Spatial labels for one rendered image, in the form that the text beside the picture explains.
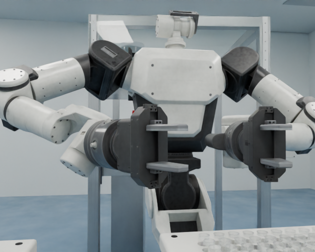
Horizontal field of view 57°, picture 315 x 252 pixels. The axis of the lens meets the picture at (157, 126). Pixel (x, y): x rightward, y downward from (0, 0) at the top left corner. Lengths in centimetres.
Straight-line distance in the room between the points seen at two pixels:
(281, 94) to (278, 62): 504
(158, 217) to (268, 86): 49
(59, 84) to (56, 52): 449
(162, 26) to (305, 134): 49
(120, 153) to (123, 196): 142
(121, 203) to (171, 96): 119
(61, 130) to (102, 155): 19
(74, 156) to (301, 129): 54
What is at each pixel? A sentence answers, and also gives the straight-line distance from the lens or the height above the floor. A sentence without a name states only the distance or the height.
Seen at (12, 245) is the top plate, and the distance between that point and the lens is 38.
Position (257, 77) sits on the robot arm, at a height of 120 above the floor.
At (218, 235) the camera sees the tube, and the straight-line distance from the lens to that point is 35.
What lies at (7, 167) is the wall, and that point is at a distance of 535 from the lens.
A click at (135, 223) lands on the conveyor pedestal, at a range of 192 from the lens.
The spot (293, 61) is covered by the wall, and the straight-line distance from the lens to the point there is 609.
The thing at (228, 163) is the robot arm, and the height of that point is 97.
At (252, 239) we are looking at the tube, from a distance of 35.
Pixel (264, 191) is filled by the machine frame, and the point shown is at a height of 71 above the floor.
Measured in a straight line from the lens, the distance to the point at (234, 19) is 181.
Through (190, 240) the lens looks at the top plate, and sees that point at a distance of 36.
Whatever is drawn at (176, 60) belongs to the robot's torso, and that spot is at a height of 124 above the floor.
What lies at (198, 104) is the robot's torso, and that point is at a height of 112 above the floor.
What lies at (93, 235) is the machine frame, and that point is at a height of 47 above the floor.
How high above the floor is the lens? 104
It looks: 1 degrees up
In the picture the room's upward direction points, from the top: straight up
